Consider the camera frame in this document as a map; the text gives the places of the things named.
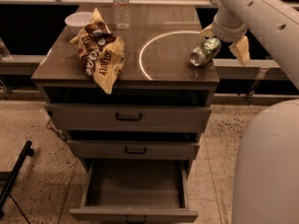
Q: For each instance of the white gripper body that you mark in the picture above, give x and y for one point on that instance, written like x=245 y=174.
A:
x=225 y=33

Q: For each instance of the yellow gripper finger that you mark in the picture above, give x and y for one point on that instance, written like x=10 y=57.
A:
x=240 y=49
x=207 y=32

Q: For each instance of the green soda can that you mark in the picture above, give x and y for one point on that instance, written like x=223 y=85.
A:
x=205 y=52

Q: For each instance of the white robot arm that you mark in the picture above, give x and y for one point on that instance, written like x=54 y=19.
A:
x=266 y=187

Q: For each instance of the grey drawer cabinet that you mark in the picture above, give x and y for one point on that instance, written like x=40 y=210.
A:
x=157 y=71

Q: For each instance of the grey top drawer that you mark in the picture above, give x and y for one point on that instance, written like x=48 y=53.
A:
x=155 y=118

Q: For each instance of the grey middle drawer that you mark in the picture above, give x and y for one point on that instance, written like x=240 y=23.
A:
x=116 y=150

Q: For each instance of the grey open bottom drawer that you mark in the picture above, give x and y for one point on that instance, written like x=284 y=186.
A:
x=135 y=192

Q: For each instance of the clear plastic water bottle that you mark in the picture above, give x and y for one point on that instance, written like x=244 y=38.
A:
x=122 y=14

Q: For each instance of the yellow brown chip bag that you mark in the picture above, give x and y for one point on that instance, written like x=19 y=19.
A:
x=101 y=53

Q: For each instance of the white bowl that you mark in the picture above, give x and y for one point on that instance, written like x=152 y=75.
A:
x=76 y=21

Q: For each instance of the clear cup at left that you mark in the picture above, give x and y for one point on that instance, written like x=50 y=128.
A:
x=4 y=53

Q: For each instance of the black left base leg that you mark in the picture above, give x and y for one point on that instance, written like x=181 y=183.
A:
x=9 y=177

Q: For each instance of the black top drawer handle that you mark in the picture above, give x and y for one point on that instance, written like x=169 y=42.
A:
x=122 y=117

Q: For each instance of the black drawer handle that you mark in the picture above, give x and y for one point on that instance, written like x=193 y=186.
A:
x=136 y=151
x=122 y=117

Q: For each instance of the black middle drawer handle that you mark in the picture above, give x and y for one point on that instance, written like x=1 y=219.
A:
x=136 y=151

